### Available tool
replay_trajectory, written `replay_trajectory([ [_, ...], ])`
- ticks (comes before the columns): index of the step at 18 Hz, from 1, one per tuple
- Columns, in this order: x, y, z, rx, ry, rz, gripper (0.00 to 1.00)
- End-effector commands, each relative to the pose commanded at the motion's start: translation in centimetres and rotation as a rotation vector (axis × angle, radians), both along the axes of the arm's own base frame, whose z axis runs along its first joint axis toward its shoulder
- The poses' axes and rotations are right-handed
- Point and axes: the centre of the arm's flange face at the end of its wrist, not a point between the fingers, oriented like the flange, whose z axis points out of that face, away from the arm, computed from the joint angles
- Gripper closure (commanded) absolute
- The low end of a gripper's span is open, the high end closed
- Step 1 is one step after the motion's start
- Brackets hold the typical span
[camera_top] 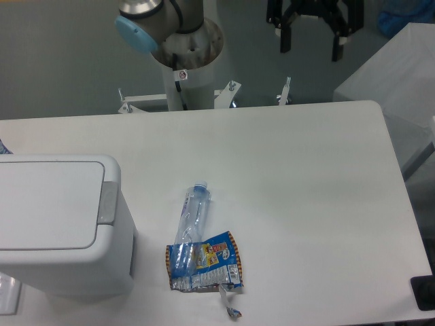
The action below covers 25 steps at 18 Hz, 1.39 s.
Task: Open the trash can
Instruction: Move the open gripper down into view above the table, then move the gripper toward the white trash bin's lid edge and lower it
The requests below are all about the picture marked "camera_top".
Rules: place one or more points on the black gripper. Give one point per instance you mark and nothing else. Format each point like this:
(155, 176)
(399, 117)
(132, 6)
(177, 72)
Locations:
(340, 27)

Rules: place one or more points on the grey trash can push button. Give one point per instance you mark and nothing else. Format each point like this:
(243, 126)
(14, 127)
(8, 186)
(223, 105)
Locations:
(108, 203)

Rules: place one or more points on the white trash can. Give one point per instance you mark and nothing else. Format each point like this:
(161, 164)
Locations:
(50, 238)

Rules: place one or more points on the blue object top right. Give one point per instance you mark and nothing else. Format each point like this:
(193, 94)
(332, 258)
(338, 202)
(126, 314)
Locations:
(395, 15)

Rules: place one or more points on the metal levelling foot right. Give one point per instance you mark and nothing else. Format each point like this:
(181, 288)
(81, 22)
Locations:
(284, 97)

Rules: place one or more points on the white covered side table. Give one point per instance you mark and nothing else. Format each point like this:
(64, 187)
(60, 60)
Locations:
(400, 78)

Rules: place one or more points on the clear crushed plastic bottle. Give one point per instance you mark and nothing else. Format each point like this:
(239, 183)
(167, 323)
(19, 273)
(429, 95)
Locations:
(190, 230)

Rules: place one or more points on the blue snack wrapper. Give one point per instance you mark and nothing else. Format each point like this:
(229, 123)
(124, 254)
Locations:
(207, 266)

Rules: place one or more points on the black device at table edge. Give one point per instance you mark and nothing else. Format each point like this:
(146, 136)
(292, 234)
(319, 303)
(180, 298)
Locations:
(423, 289)

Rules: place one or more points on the blue patterned object left edge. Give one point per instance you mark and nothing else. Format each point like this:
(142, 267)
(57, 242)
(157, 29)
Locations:
(4, 149)

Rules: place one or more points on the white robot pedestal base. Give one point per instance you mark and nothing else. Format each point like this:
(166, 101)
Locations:
(187, 62)

